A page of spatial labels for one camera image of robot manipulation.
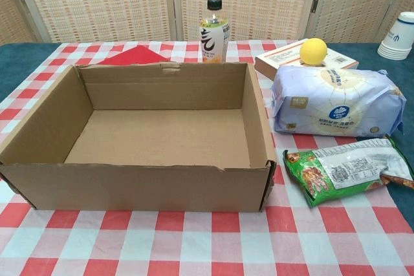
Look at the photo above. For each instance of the red paper sheet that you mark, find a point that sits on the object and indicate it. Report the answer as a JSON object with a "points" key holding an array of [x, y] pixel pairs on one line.
{"points": [[136, 56]]}

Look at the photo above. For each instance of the flat white orange carton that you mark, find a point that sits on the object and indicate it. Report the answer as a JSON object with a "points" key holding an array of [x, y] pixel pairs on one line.
{"points": [[275, 62]]}

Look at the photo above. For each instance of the open brown cardboard box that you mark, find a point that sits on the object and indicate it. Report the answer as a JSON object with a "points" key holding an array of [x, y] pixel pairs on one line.
{"points": [[136, 188]]}

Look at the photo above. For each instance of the red white checkered tablecloth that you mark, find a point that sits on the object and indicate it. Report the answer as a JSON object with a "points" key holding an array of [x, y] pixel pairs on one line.
{"points": [[194, 243]]}

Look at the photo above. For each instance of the green small snack bag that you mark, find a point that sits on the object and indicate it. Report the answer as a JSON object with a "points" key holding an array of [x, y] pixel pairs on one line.
{"points": [[323, 176]]}

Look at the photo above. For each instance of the yellow ball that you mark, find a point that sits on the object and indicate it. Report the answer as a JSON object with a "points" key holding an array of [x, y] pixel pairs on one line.
{"points": [[313, 51]]}

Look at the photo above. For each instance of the teal table cover cloth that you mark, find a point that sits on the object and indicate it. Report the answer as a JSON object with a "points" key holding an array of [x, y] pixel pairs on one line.
{"points": [[19, 59]]}

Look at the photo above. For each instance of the white tissue pack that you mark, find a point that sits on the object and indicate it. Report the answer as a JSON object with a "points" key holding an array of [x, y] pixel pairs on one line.
{"points": [[336, 101]]}

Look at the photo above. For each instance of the metal screen hinge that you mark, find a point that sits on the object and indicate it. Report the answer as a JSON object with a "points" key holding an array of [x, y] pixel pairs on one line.
{"points": [[314, 4]]}

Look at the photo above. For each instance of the woven bamboo folding screen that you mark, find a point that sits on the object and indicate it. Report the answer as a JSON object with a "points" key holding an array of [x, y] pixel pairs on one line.
{"points": [[97, 4]]}

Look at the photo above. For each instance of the stack of white paper cups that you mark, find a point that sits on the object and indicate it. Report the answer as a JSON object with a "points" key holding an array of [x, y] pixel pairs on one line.
{"points": [[398, 40]]}

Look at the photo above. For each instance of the clear drink bottle black cap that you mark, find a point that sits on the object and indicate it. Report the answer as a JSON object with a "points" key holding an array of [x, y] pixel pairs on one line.
{"points": [[213, 43]]}

